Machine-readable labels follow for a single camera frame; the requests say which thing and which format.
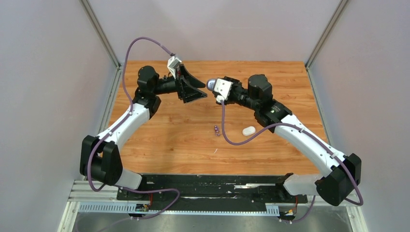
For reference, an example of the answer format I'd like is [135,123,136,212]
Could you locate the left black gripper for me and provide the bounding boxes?
[152,64,206,103]

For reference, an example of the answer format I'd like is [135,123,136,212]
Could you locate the blue-grey earbud case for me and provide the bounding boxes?
[206,78,217,91]

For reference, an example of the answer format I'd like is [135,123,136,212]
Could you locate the white earbud charging case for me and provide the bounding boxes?
[242,126,256,136]

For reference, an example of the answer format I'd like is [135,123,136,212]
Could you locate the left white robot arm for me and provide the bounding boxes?
[79,64,207,200]

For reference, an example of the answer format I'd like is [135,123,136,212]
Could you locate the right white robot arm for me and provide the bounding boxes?
[212,74,364,206]

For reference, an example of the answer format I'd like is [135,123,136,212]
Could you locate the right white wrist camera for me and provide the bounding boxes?
[213,78,233,103]

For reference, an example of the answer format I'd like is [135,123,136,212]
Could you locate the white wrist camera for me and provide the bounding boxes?
[167,54,182,78]
[213,78,233,103]

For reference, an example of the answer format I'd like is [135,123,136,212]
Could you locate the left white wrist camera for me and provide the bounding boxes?
[167,54,182,78]

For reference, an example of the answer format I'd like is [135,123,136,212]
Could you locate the left aluminium frame post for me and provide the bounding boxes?
[79,0,124,81]

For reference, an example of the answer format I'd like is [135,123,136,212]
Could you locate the aluminium frame post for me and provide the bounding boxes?
[305,0,351,77]
[79,0,124,81]

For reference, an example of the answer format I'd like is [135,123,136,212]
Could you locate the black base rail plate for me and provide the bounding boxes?
[117,174,308,212]

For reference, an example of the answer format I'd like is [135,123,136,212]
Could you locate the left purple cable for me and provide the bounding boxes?
[87,37,181,221]

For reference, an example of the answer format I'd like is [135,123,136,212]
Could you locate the right aluminium frame post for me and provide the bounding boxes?
[305,0,351,77]

